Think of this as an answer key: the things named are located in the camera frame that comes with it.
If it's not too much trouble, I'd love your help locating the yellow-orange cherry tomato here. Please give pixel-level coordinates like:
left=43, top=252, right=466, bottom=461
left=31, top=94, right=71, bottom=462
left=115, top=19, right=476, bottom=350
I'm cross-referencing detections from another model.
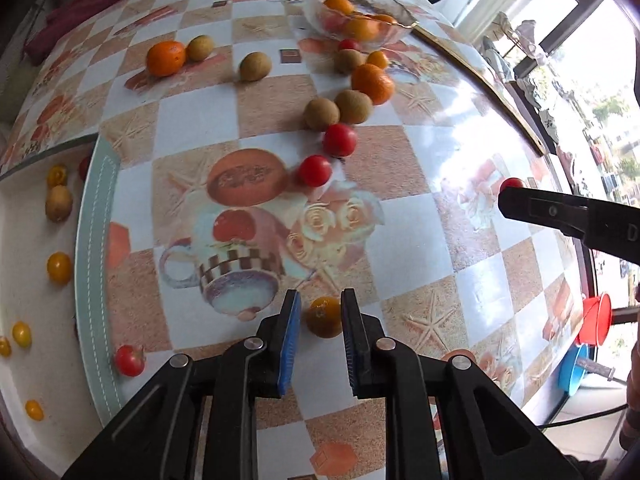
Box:
left=305, top=296, right=342, bottom=339

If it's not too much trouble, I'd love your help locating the person's hand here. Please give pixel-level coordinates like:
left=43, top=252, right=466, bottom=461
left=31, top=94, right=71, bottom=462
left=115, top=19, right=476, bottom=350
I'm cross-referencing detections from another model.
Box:
left=620, top=342, right=640, bottom=451

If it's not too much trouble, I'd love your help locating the red plastic cup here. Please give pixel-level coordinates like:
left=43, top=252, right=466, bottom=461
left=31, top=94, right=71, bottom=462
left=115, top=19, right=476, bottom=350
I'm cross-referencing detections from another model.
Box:
left=576, top=294, right=613, bottom=347

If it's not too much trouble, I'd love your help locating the red tomato at tray edge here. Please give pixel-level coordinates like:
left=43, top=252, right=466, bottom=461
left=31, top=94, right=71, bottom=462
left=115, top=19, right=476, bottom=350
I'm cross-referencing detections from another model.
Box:
left=114, top=344, right=145, bottom=377

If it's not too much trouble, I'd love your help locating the red cherry tomato far right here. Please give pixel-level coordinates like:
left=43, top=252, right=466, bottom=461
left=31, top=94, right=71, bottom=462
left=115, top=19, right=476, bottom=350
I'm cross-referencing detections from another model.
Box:
left=500, top=178, right=524, bottom=192

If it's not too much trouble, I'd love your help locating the blue plastic object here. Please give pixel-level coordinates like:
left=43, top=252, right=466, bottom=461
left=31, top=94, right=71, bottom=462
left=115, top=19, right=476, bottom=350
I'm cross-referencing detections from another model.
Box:
left=558, top=356, right=587, bottom=396

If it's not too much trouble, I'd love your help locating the orange tomato tray bottom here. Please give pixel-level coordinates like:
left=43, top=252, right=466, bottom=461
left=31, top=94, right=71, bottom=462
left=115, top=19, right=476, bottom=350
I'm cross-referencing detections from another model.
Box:
left=25, top=400, right=44, bottom=422

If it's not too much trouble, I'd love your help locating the yellow tomato tray front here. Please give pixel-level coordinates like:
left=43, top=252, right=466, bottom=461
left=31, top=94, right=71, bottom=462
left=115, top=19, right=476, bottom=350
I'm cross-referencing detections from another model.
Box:
left=12, top=321, right=32, bottom=349

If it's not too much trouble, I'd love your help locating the yellow tomato in tray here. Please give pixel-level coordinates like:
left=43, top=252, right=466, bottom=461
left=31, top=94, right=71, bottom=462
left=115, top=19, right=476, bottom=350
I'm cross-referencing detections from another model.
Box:
left=47, top=164, right=68, bottom=188
left=47, top=252, right=73, bottom=286

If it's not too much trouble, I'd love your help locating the small yellow tomato tray edge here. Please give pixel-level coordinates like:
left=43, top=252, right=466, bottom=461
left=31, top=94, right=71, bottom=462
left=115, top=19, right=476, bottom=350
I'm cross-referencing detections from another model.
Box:
left=0, top=336, right=12, bottom=358

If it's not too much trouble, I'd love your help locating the white square tray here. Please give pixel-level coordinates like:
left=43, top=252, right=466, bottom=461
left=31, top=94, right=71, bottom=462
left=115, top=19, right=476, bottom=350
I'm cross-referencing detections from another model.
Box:
left=1, top=134, right=118, bottom=479

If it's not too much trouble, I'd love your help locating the wooden back scratcher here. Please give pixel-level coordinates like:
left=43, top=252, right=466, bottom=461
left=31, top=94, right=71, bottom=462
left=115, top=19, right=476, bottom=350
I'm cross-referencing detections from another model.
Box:
left=307, top=0, right=549, bottom=157

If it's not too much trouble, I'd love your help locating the checkered fruit-print tablecloth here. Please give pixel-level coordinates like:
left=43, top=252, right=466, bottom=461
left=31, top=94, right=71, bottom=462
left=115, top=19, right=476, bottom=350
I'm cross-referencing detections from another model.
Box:
left=1, top=0, right=582, bottom=475

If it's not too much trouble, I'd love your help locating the red cherry tomato lower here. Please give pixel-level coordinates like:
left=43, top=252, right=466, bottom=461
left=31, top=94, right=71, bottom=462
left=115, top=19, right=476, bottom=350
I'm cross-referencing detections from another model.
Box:
left=297, top=155, right=332, bottom=188

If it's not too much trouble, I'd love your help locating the red cherry tomato centre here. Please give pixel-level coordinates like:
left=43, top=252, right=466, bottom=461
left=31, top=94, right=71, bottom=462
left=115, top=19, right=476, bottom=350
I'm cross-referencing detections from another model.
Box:
left=78, top=156, right=91, bottom=182

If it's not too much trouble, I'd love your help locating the brown longan cluster top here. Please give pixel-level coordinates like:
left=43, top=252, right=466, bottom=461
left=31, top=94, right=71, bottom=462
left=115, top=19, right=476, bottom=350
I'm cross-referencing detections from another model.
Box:
left=334, top=89, right=373, bottom=125

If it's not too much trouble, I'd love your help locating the red cherry tomato by cluster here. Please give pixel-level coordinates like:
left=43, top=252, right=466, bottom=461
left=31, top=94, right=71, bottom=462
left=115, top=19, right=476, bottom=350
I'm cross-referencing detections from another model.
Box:
left=322, top=124, right=358, bottom=158

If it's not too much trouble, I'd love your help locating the large orange right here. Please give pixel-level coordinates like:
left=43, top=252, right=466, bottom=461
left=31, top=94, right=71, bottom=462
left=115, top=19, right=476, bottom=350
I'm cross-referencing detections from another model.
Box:
left=350, top=63, right=395, bottom=105

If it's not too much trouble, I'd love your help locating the large orange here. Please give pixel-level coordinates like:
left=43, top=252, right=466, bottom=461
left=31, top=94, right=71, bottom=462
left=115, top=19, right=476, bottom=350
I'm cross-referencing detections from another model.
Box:
left=350, top=63, right=395, bottom=105
left=145, top=40, right=186, bottom=78

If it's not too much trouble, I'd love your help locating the small orange kumquat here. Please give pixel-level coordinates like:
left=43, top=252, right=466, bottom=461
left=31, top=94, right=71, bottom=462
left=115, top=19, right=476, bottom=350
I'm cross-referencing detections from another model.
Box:
left=366, top=50, right=390, bottom=70

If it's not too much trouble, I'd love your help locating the orange in bowl right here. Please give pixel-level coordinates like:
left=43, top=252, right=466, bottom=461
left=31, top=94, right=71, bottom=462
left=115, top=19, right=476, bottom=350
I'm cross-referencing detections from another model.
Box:
left=372, top=14, right=397, bottom=24

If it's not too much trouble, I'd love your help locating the orange in bowl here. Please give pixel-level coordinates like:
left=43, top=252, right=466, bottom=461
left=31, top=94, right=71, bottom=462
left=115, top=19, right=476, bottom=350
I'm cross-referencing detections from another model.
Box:
left=372, top=14, right=397, bottom=24
left=342, top=15, right=381, bottom=44
left=323, top=0, right=355, bottom=15

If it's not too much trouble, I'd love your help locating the brown longan cluster left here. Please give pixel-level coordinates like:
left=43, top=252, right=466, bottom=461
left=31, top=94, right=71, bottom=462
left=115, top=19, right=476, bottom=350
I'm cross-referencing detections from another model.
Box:
left=303, top=96, right=341, bottom=131

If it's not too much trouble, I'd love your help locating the brown longan near bowl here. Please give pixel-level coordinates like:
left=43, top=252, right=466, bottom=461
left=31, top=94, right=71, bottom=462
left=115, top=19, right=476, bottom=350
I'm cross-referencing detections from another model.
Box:
left=333, top=49, right=366, bottom=75

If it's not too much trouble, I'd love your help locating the orange in bowl front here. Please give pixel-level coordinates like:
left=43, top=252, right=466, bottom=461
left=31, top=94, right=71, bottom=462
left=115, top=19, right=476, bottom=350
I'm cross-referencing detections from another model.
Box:
left=342, top=15, right=381, bottom=44

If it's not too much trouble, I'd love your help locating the red cherry tomato near bowl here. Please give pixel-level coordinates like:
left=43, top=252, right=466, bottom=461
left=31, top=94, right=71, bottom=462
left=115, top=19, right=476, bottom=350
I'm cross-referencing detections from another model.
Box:
left=337, top=39, right=361, bottom=51

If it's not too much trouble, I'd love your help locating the glass fruit bowl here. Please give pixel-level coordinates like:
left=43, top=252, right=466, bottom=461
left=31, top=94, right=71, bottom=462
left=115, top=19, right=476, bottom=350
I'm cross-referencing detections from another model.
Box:
left=303, top=0, right=418, bottom=50

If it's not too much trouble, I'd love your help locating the orange in bowl back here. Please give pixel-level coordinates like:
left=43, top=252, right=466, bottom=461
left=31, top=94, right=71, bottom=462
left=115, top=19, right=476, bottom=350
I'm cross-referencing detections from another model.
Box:
left=323, top=0, right=355, bottom=15

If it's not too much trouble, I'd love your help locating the brown longan centre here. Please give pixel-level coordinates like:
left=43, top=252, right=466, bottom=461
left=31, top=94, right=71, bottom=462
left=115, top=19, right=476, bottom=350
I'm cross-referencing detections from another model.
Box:
left=239, top=52, right=272, bottom=82

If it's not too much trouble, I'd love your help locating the large orange left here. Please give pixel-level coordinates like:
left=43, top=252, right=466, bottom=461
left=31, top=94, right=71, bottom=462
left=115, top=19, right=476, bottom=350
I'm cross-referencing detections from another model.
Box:
left=145, top=40, right=186, bottom=78

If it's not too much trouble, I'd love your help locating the brown longan beside left orange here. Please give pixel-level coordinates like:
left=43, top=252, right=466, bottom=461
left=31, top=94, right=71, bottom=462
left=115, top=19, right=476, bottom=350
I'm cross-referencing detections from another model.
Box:
left=186, top=35, right=215, bottom=63

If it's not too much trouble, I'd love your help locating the magenta cloth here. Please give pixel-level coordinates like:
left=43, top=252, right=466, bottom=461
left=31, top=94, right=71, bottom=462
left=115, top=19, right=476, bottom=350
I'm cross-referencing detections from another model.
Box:
left=23, top=0, right=120, bottom=66

